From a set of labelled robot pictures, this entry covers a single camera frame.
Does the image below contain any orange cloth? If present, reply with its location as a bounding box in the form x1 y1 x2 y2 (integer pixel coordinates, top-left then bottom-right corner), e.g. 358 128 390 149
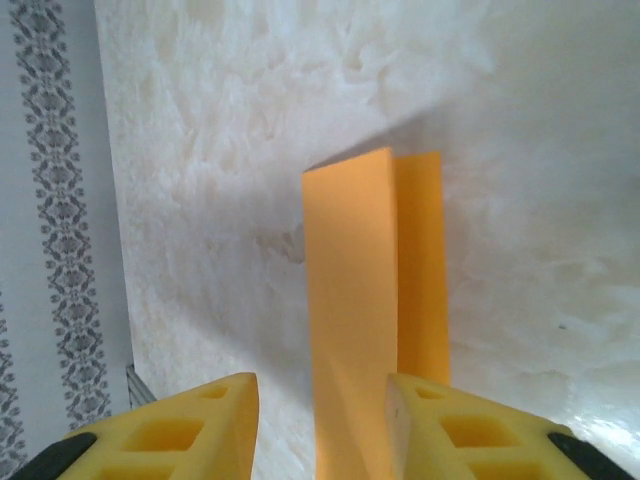
301 148 454 480

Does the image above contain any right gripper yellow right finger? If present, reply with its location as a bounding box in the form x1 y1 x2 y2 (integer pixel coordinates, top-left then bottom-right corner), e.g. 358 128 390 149
383 372 639 480

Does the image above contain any left side aluminium frame rail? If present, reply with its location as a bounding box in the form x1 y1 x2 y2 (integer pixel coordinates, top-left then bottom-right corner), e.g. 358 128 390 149
123 363 155 407

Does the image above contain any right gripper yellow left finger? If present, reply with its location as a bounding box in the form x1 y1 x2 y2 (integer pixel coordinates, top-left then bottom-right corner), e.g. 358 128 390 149
29 371 261 480

